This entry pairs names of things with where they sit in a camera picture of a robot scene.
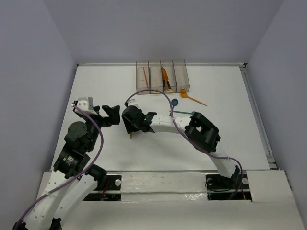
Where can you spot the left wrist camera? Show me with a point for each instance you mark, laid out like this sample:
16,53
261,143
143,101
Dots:
84,103

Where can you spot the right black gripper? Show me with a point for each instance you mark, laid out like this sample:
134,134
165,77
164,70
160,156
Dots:
129,126

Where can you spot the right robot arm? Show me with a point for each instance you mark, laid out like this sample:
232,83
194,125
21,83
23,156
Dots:
196,129

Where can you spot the gold knife black handle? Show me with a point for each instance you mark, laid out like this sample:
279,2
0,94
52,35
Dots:
168,87
164,83

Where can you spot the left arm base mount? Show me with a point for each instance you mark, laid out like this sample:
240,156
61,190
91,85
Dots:
111,191

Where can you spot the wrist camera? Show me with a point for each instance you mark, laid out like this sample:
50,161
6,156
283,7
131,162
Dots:
84,103
132,102

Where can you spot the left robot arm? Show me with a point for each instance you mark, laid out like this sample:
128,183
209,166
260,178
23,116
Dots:
74,174

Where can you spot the teal fork upper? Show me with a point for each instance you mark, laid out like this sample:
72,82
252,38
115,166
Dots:
183,112

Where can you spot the blue spoon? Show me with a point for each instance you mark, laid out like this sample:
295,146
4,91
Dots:
174,102

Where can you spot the yellow orange spoon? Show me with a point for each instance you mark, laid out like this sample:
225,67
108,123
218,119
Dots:
184,94

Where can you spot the orange chopstick long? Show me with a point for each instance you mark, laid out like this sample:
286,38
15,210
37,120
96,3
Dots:
145,77

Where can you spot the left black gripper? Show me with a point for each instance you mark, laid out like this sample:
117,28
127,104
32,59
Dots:
103,117

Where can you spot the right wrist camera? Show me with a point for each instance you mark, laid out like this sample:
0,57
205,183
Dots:
132,102

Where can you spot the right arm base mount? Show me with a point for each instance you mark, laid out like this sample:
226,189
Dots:
220,188

